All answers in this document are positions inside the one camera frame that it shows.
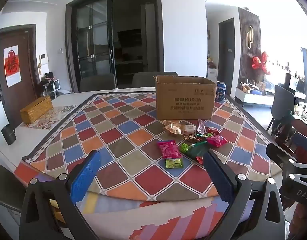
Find floral placemat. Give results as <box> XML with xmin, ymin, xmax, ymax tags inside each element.
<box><xmin>26</xmin><ymin>105</ymin><xmax>77</xmax><ymax>130</ymax></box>

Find red bow decoration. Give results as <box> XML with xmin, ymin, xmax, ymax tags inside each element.
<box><xmin>252</xmin><ymin>52</ymin><xmax>271</xmax><ymax>75</ymax></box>

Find blue soda can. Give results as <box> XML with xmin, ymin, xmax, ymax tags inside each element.
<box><xmin>216</xmin><ymin>81</ymin><xmax>227</xmax><ymax>102</ymax></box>

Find light green snack packet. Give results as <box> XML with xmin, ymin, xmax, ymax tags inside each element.
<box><xmin>165</xmin><ymin>158</ymin><xmax>184</xmax><ymax>169</ymax></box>

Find black glass sliding door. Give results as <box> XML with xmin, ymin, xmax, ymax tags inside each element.
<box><xmin>65</xmin><ymin>0</ymin><xmax>164</xmax><ymax>93</ymax></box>

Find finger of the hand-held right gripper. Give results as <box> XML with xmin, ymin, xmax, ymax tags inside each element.
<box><xmin>292</xmin><ymin>132</ymin><xmax>307</xmax><ymax>159</ymax></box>
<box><xmin>266</xmin><ymin>142</ymin><xmax>307</xmax><ymax>170</ymax></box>

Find person's right forearm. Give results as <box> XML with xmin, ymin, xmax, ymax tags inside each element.
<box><xmin>285</xmin><ymin>110</ymin><xmax>307</xmax><ymax>138</ymax></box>

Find white and orange snack packet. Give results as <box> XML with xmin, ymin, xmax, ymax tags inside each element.
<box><xmin>181</xmin><ymin>124</ymin><xmax>197</xmax><ymax>135</ymax></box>

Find dark interior door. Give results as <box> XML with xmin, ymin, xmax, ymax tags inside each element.
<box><xmin>218</xmin><ymin>18</ymin><xmax>236</xmax><ymax>95</ymax></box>

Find red and white door poster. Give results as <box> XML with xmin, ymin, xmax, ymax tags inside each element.
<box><xmin>4</xmin><ymin>45</ymin><xmax>21</xmax><ymax>88</ymax></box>

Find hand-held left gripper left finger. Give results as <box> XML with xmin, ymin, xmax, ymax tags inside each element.
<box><xmin>19</xmin><ymin>150</ymin><xmax>101</xmax><ymax>240</ymax></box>

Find dark green snack packet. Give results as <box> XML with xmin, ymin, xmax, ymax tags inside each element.
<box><xmin>186</xmin><ymin>144</ymin><xmax>211</xmax><ymax>159</ymax></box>

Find gold biscuit packet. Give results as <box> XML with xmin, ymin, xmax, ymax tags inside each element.
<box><xmin>164</xmin><ymin>120</ymin><xmax>185</xmax><ymax>136</ymax></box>

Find grey dining chair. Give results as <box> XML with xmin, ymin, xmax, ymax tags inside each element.
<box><xmin>79</xmin><ymin>73</ymin><xmax>117</xmax><ymax>93</ymax></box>
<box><xmin>132</xmin><ymin>72</ymin><xmax>178</xmax><ymax>88</ymax></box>
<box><xmin>266</xmin><ymin>84</ymin><xmax>296</xmax><ymax>133</ymax></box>

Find gold wall ornament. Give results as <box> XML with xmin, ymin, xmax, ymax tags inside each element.
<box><xmin>245</xmin><ymin>26</ymin><xmax>254</xmax><ymax>50</ymax></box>

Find white low cabinet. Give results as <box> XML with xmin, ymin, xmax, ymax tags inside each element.
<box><xmin>235</xmin><ymin>86</ymin><xmax>275</xmax><ymax>108</ymax></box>

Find brown cardboard box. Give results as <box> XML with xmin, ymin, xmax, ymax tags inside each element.
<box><xmin>155</xmin><ymin>75</ymin><xmax>217</xmax><ymax>120</ymax></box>

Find white shoe rack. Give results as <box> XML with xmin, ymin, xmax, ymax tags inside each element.
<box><xmin>42</xmin><ymin>79</ymin><xmax>61</xmax><ymax>93</ymax></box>

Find woven yellow tissue box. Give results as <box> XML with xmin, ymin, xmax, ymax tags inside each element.
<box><xmin>20</xmin><ymin>96</ymin><xmax>54</xmax><ymax>124</ymax></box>

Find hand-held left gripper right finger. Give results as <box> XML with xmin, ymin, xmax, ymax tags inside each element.
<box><xmin>203</xmin><ymin>149</ymin><xmax>286</xmax><ymax>240</ymax></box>

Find black cup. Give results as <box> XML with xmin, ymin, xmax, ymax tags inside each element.
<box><xmin>1</xmin><ymin>124</ymin><xmax>17</xmax><ymax>145</ymax></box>

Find brown wooden door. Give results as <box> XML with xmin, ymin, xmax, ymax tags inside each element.
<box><xmin>0</xmin><ymin>24</ymin><xmax>40</xmax><ymax>128</ymax></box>

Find green lollipop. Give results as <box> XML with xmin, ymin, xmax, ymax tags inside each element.
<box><xmin>181</xmin><ymin>141</ymin><xmax>208</xmax><ymax>153</ymax></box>

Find pink and green snack packet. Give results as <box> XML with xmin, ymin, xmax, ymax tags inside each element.
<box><xmin>206</xmin><ymin>134</ymin><xmax>228</xmax><ymax>147</ymax></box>

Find maroon snack packet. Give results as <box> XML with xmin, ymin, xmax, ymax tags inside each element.
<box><xmin>196</xmin><ymin>119</ymin><xmax>207</xmax><ymax>135</ymax></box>

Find striped colourful cloth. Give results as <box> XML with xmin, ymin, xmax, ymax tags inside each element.
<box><xmin>15</xmin><ymin>160</ymin><xmax>246</xmax><ymax>240</ymax></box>

